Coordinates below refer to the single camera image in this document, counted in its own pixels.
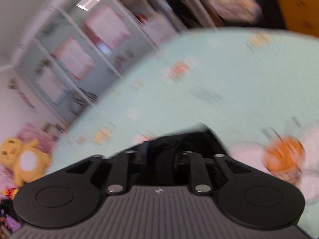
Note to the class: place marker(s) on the pink purple blanket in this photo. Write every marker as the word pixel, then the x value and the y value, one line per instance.
pixel 37 134

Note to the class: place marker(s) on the black pants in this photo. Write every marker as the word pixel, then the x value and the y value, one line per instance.
pixel 164 149

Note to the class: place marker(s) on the yellow plush toy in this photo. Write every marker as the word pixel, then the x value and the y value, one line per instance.
pixel 27 161

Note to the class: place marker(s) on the red plush toy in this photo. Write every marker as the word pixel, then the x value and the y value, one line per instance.
pixel 11 193

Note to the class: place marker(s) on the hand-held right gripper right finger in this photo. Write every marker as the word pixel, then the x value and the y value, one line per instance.
pixel 185 158

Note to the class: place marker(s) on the grey hoops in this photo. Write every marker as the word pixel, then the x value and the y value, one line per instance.
pixel 74 104

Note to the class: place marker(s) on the blue-bordered poster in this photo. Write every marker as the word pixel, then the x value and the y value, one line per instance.
pixel 51 86

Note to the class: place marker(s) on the white sliding-door wardrobe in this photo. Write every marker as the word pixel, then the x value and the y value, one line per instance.
pixel 72 32

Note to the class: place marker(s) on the wall decoration sticker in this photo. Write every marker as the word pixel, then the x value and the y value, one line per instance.
pixel 23 95

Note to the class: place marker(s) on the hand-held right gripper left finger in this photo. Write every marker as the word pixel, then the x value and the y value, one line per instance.
pixel 142 155

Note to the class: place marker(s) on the orange-bordered poster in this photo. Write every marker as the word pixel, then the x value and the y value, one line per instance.
pixel 73 58

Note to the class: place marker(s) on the bee-print light green bedspread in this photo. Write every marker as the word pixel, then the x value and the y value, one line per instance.
pixel 224 79

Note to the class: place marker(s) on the orange wooden cabinet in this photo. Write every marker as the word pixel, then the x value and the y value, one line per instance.
pixel 299 5

